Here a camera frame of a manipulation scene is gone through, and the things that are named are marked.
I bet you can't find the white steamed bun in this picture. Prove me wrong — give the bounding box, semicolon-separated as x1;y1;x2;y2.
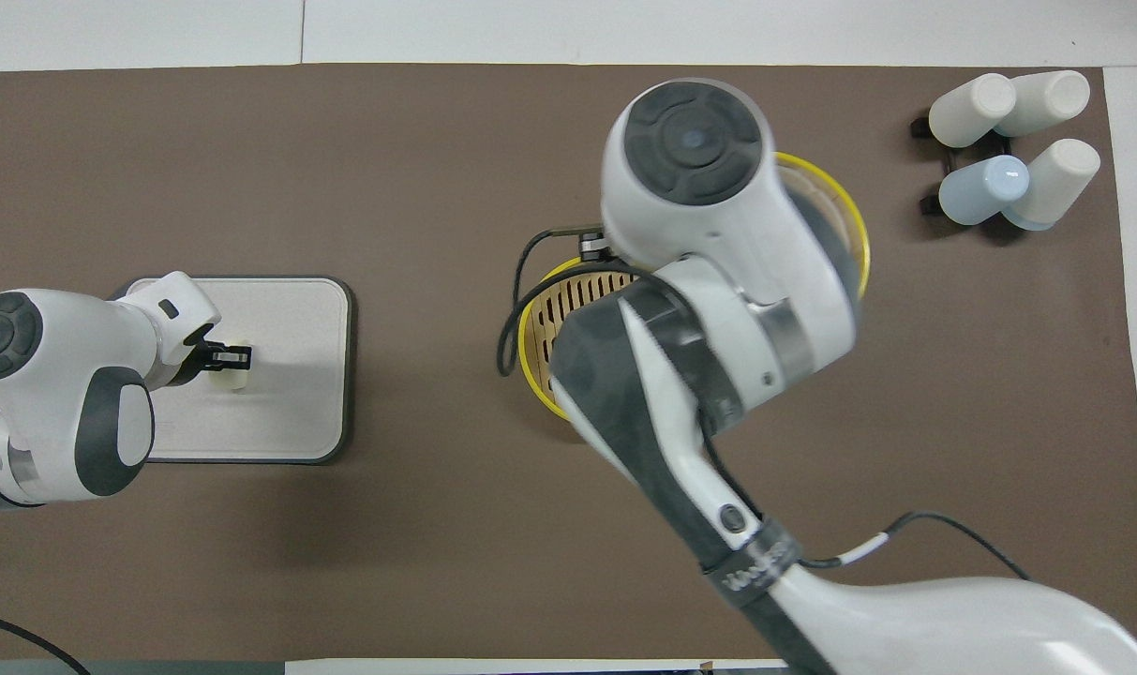
208;339;252;394

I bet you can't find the grey cutting board dark rim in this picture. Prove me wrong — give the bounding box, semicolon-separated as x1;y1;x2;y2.
109;275;354;466

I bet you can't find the light blue plastic cup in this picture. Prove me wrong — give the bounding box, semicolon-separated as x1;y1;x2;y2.
938;155;1031;226

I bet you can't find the brown table mat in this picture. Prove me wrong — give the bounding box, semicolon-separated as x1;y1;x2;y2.
0;63;1137;662

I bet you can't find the yellow steamer basket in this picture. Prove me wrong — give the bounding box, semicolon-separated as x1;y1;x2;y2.
517;257;646;425

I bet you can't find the white plastic cup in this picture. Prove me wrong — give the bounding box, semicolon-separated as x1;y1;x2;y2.
928;73;1017;149
1002;139;1101;232
995;70;1091;139

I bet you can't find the black cup rack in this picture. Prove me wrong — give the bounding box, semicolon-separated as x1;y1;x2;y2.
910;111;1024;240

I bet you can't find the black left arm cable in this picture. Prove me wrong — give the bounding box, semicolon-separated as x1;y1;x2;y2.
0;608;92;675

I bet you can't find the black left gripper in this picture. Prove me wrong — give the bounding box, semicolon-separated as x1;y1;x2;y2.
169;323;253;387

